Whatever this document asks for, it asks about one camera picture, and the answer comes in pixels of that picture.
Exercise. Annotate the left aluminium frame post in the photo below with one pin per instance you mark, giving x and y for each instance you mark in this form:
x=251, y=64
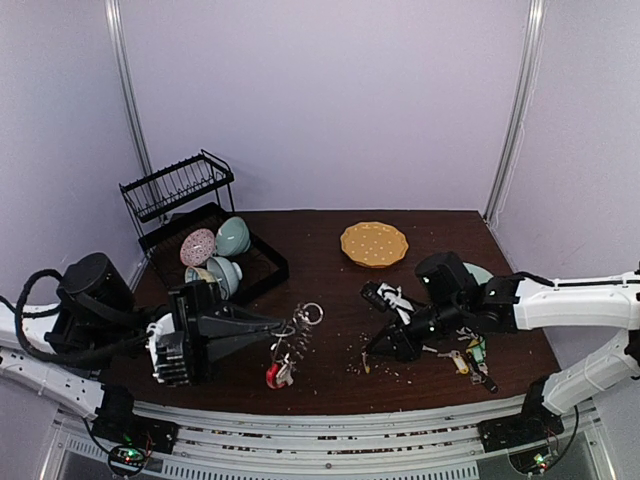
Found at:
x=116, y=32

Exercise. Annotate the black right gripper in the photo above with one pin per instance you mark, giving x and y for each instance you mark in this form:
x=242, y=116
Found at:
x=409, y=337

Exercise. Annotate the pink patterned bowl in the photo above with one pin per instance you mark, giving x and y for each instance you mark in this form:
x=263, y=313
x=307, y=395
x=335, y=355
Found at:
x=198, y=247

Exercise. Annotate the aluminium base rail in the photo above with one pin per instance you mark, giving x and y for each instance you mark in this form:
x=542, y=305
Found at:
x=441, y=443

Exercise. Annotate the light blue bowl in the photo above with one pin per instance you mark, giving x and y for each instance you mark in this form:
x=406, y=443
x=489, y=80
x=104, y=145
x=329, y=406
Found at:
x=227, y=273

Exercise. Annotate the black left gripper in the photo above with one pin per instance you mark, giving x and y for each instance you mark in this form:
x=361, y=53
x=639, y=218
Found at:
x=195, y=306

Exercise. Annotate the red handled key ring holder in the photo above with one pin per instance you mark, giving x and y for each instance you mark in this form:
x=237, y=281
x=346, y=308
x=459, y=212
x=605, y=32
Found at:
x=294, y=343

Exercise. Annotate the blue patterned bowl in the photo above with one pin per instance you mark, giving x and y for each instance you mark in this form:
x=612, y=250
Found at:
x=196, y=274

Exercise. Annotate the right aluminium frame post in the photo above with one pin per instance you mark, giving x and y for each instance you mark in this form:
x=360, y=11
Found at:
x=515, y=126

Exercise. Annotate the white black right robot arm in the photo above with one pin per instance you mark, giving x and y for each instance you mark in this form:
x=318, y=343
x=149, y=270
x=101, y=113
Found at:
x=459, y=303

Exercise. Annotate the black wire dish rack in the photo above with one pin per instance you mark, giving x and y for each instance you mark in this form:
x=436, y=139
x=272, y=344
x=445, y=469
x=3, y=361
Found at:
x=172, y=202

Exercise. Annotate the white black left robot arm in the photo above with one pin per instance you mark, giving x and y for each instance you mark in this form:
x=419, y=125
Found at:
x=80, y=320

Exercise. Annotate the aluminium frame post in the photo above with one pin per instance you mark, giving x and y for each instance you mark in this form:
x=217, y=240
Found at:
x=116, y=32
x=515, y=126

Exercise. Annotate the green ceramic bowl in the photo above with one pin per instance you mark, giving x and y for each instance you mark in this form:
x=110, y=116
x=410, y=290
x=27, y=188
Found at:
x=233, y=237

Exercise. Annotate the light blue flower plate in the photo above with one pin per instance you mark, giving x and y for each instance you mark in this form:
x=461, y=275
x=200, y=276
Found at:
x=480, y=275

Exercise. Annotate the yellow dotted plate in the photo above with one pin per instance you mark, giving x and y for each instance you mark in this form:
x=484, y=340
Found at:
x=374, y=244

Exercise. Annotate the green key tag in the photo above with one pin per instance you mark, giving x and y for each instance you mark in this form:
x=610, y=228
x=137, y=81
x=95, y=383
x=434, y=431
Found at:
x=477, y=350

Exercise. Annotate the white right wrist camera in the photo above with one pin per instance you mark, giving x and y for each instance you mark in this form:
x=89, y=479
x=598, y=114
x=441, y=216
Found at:
x=385, y=297

